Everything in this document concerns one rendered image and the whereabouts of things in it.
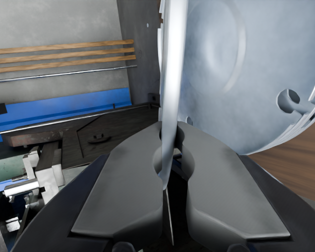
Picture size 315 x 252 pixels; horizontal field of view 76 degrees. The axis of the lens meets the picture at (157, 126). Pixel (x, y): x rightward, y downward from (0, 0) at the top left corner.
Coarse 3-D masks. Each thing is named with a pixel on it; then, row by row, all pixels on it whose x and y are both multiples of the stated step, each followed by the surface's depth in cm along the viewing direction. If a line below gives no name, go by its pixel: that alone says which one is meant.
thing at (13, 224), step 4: (8, 216) 73; (12, 216) 73; (16, 216) 73; (8, 220) 72; (12, 220) 72; (16, 220) 72; (8, 224) 71; (12, 224) 72; (16, 224) 72; (8, 228) 71; (12, 228) 72; (16, 228) 73
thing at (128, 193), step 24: (120, 144) 10; (144, 144) 10; (120, 168) 8; (144, 168) 8; (96, 192) 7; (120, 192) 7; (144, 192) 7; (96, 216) 6; (120, 216) 6; (144, 216) 6; (120, 240) 6; (144, 240) 7
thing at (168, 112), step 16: (176, 0) 8; (176, 16) 8; (176, 32) 8; (176, 48) 9; (176, 64) 9; (160, 80) 27; (176, 80) 9; (160, 96) 20; (176, 96) 10; (160, 112) 35; (176, 112) 10; (160, 176) 14
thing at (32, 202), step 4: (32, 192) 78; (32, 196) 75; (36, 196) 75; (28, 200) 73; (32, 200) 72; (36, 200) 72; (28, 204) 70; (32, 204) 71; (36, 204) 72; (32, 208) 71; (36, 208) 72; (32, 212) 72; (36, 212) 72
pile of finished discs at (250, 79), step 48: (192, 0) 28; (240, 0) 21; (288, 0) 17; (192, 48) 29; (240, 48) 22; (288, 48) 18; (192, 96) 33; (240, 96) 24; (288, 96) 19; (240, 144) 25
